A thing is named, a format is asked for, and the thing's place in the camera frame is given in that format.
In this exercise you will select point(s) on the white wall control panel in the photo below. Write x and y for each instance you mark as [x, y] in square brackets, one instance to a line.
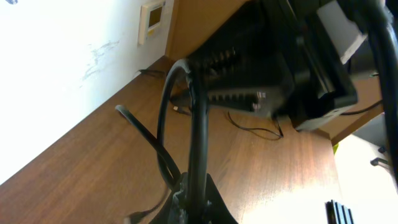
[150, 20]

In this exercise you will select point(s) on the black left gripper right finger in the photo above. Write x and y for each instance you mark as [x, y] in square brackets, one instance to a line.
[216, 211]

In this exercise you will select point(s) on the black heatsink fins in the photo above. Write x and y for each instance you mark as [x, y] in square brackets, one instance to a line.
[338, 213]

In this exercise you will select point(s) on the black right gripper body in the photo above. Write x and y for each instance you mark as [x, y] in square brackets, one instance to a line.
[275, 58]

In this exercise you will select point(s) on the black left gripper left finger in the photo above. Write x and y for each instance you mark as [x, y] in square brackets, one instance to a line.
[174, 210]

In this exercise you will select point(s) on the wooden side panel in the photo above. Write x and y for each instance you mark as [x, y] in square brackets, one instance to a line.
[193, 21]

